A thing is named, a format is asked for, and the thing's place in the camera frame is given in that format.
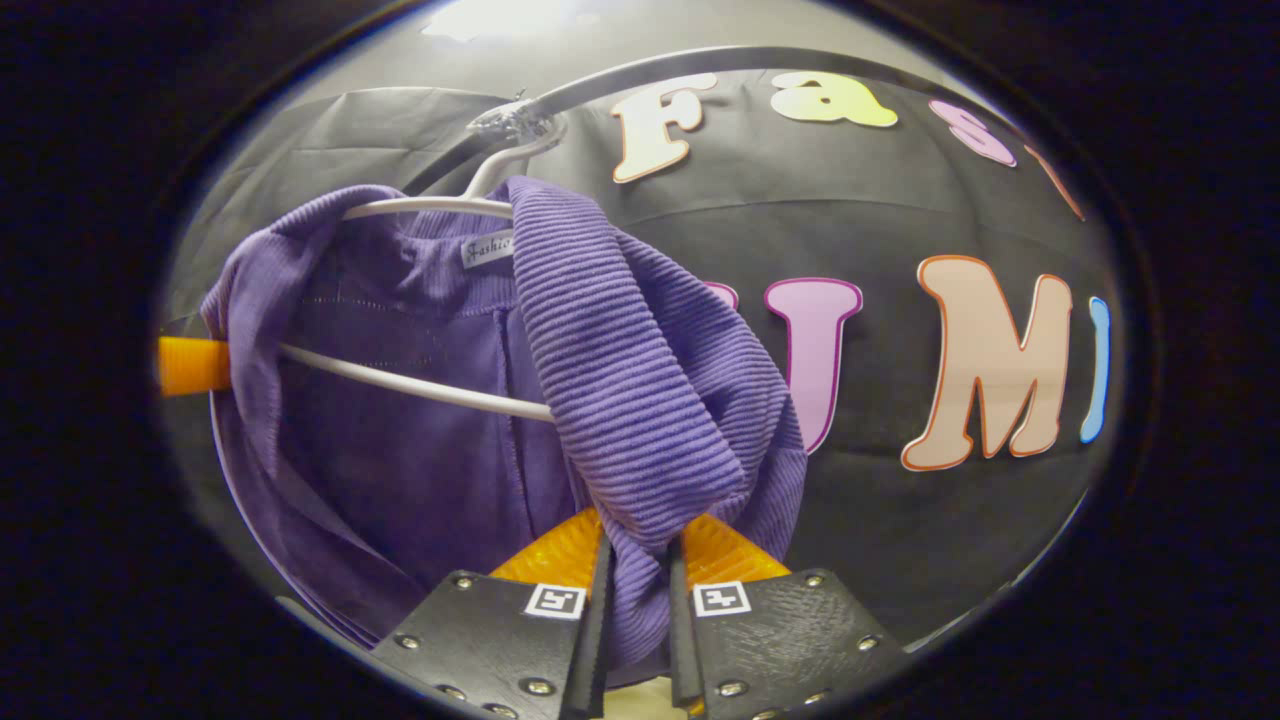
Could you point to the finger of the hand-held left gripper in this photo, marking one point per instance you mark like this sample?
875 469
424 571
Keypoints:
195 366

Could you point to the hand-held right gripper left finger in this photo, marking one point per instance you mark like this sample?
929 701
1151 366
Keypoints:
597 650

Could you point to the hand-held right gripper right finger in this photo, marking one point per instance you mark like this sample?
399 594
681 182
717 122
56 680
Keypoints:
682 650

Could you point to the white hanger with garment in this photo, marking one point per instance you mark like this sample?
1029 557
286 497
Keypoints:
420 383

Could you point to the purple ribbed garment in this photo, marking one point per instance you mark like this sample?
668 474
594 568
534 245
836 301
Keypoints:
640 380

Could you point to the black clothes rack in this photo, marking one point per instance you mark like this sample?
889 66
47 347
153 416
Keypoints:
640 68

